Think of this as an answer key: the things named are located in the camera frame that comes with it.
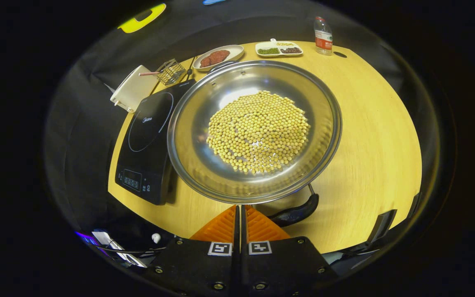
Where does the white oval plate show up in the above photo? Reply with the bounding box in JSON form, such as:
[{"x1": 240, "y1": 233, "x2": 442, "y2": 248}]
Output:
[{"x1": 192, "y1": 45, "x2": 245, "y2": 71}]

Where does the black induction cooktop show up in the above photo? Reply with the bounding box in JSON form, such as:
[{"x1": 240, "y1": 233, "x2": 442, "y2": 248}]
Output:
[{"x1": 115, "y1": 79, "x2": 197, "y2": 205}]

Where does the steel pot with black handles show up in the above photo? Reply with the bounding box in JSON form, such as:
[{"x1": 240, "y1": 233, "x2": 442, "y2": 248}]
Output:
[{"x1": 167, "y1": 60, "x2": 342, "y2": 227}]

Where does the pile of yellow soybeans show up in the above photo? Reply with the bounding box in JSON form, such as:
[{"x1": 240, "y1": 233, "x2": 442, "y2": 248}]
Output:
[{"x1": 207, "y1": 91, "x2": 310, "y2": 174}]

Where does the white toaster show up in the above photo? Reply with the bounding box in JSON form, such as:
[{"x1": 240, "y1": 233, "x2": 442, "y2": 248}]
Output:
[{"x1": 110, "y1": 65, "x2": 160, "y2": 113}]

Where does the clear plastic water bottle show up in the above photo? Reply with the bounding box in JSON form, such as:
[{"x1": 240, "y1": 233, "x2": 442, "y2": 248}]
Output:
[{"x1": 314, "y1": 16, "x2": 333, "y2": 56}]

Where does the metal wire basket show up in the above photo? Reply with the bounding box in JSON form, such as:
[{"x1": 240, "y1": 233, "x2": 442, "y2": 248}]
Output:
[{"x1": 155, "y1": 59, "x2": 186, "y2": 86}]

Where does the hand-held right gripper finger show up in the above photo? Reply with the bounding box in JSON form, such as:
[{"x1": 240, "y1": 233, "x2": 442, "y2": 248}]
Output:
[
  {"x1": 241, "y1": 205, "x2": 339, "y2": 297},
  {"x1": 151, "y1": 205, "x2": 240, "y2": 297}
]

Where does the white divided dish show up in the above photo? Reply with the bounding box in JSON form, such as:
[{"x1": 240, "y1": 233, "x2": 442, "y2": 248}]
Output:
[{"x1": 255, "y1": 38, "x2": 303, "y2": 57}]

